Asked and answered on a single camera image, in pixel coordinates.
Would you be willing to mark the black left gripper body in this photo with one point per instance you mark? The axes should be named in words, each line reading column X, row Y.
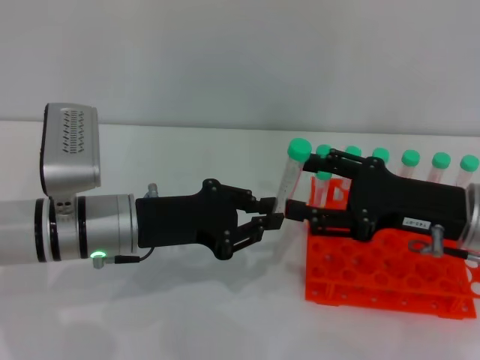
column 176, row 221

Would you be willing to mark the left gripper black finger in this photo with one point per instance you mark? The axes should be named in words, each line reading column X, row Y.
column 272, row 221
column 266, row 205

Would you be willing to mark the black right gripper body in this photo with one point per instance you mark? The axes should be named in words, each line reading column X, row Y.
column 412, row 198

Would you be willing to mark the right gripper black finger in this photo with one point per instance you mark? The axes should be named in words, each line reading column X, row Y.
column 298, row 210
column 317, row 163

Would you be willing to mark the green-capped graduated test tube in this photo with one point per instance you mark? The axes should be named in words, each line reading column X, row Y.
column 441, row 159
column 410, row 157
column 299, row 149
column 321, row 149
column 322, row 176
column 469, row 162
column 353, row 150
column 381, row 153

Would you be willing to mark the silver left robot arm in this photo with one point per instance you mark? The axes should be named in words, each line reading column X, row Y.
column 101, row 228

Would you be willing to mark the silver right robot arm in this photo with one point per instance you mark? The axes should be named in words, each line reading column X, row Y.
column 473, row 221

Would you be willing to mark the orange plastic test tube rack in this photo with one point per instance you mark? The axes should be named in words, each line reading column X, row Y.
column 375, row 270

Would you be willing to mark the silver knob on left gripper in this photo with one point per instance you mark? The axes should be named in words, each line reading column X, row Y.
column 152, row 189

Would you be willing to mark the silver knob on gripper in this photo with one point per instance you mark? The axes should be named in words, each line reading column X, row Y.
column 437, row 240
column 152, row 189

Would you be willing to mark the silver knob on right gripper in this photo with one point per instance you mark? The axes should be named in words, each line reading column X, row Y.
column 437, row 240

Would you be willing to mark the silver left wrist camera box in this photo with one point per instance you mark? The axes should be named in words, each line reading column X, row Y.
column 71, row 150

